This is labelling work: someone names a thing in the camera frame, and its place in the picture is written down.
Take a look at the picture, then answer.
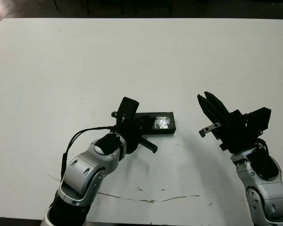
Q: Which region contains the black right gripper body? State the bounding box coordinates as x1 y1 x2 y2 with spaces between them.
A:
198 109 262 153

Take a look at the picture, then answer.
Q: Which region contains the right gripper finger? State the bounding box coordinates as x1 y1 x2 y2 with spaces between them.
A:
203 91 232 123
197 94 224 127

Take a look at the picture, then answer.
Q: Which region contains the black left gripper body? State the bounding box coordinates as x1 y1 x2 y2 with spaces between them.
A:
110 110 158 155

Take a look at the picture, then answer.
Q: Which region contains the black printed box lid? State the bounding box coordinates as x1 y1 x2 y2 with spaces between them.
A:
133 112 177 135

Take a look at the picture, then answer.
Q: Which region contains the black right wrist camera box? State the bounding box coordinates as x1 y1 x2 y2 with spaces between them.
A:
246 107 272 134

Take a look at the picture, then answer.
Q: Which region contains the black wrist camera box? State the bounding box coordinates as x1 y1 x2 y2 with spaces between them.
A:
117 97 140 118
246 107 272 134

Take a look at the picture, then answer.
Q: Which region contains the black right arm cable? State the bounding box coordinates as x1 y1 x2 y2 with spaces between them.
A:
256 137 269 153

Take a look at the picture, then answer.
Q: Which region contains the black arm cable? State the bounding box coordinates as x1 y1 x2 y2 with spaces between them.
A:
256 137 269 153
60 126 118 182

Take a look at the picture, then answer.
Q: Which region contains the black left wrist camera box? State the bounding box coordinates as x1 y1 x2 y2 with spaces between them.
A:
117 97 140 118

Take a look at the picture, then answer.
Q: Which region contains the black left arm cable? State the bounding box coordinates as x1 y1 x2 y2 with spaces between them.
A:
60 126 118 182

